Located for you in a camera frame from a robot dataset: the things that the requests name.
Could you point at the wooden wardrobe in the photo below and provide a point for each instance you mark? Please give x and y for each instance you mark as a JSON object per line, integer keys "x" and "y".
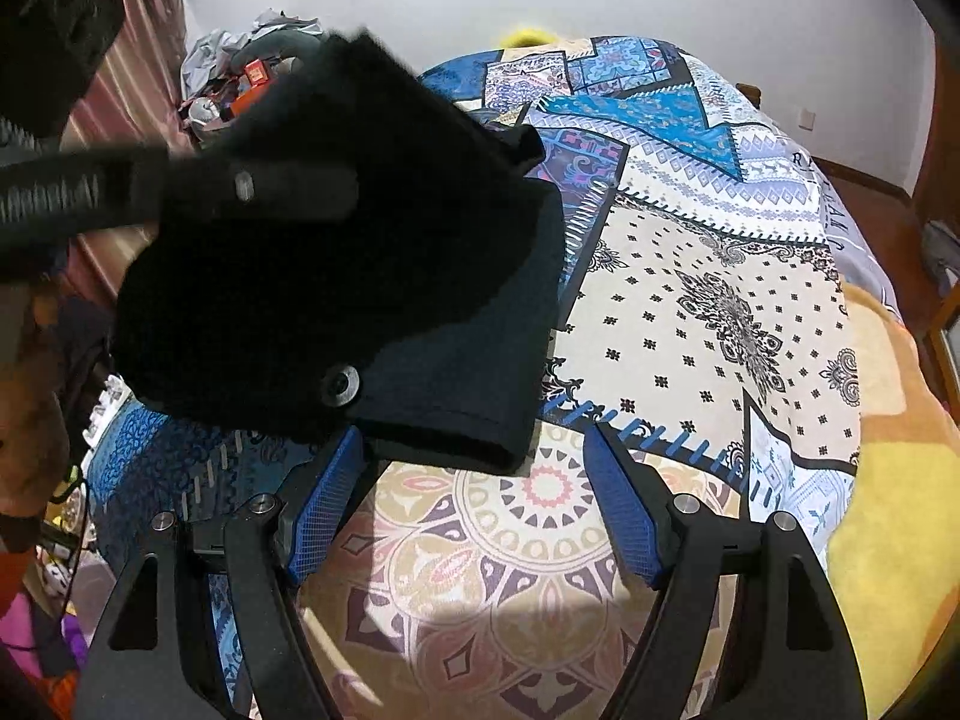
{"x": 941, "y": 202}

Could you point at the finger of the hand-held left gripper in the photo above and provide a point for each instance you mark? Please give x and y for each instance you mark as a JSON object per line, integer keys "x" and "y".
{"x": 285, "y": 187}

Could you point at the orange box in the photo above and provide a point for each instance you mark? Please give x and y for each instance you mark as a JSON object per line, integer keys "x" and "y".
{"x": 246, "y": 105}

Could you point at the small red box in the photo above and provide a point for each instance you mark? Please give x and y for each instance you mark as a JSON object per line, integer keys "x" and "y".
{"x": 256, "y": 71}

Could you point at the wooden bedpost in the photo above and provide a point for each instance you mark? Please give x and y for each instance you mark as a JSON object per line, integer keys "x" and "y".
{"x": 750, "y": 94}

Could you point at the yellow foam tube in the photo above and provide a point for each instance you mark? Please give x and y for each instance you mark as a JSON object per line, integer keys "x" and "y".
{"x": 529, "y": 36}

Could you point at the grey clothes pile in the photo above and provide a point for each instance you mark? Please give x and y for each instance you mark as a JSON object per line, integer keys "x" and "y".
{"x": 217, "y": 45}

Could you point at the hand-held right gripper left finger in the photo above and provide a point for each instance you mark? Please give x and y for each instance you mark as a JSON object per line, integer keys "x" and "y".
{"x": 322, "y": 499}

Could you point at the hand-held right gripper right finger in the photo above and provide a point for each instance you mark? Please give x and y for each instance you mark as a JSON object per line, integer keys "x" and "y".
{"x": 622, "y": 510}

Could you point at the black pants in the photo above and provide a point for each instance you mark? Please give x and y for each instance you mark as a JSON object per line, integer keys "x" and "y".
{"x": 300, "y": 300}

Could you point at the blue patchwork bed quilt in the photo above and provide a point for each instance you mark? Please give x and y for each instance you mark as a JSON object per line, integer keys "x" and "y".
{"x": 675, "y": 330}

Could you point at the grey long pillow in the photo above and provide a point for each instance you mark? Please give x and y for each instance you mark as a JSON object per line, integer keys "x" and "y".
{"x": 289, "y": 43}

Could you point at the yellow blanket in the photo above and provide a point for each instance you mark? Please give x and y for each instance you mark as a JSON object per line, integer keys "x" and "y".
{"x": 892, "y": 502}

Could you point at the pink striped curtain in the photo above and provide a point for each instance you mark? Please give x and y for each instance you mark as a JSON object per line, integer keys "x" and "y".
{"x": 142, "y": 52}

